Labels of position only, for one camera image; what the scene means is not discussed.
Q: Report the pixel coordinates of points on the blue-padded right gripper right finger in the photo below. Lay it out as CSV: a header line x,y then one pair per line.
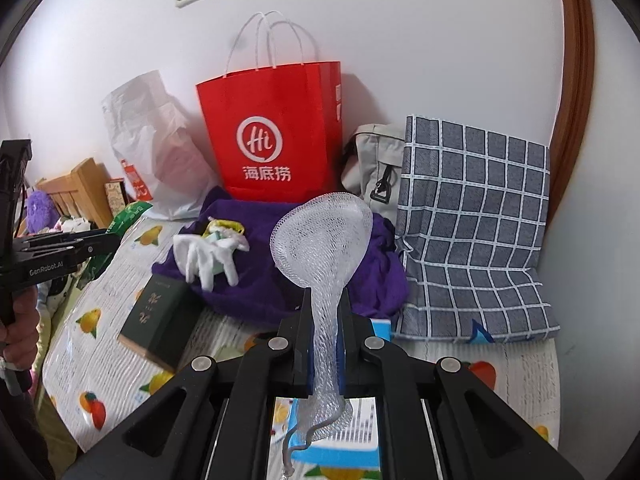
x,y
355,374

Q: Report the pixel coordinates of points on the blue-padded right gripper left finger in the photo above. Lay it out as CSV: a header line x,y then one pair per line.
x,y
296,372

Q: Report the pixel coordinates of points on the clear foam net sleeve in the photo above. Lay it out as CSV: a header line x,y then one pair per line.
x,y
319,245

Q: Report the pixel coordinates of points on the green snack packet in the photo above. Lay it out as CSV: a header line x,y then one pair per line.
x,y
120,225

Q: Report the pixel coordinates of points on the yellow black pouch bag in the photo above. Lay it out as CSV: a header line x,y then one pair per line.
x,y
222,228

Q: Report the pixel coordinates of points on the dark left sleeve forearm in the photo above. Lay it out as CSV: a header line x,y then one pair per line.
x,y
24,452

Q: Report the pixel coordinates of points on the person's left hand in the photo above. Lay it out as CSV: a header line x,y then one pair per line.
x,y
20,338

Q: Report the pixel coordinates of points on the colourful bed quilt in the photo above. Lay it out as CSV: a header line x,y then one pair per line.
x,y
50,295

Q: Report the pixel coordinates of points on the purple plush toy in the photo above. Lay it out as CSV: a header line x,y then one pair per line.
x,y
41,212

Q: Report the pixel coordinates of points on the purple towel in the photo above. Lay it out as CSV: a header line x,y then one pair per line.
x,y
264,296

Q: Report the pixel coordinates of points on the wooden bed headboard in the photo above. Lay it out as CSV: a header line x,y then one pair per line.
x,y
80,193

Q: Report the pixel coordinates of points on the blue tissue pack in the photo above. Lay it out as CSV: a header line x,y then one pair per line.
x,y
326,429

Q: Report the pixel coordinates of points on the grey checked cushion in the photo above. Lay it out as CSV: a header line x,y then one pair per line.
x,y
471,216

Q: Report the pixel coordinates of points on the grey backpack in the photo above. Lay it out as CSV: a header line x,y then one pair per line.
x,y
372,167

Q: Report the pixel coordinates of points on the white Miniso plastic bag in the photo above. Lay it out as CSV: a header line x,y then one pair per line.
x,y
149,137

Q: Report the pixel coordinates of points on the red paper shopping bag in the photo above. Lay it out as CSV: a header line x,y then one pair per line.
x,y
276,130

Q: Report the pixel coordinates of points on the brown wooden door frame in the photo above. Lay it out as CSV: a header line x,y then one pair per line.
x,y
579,49

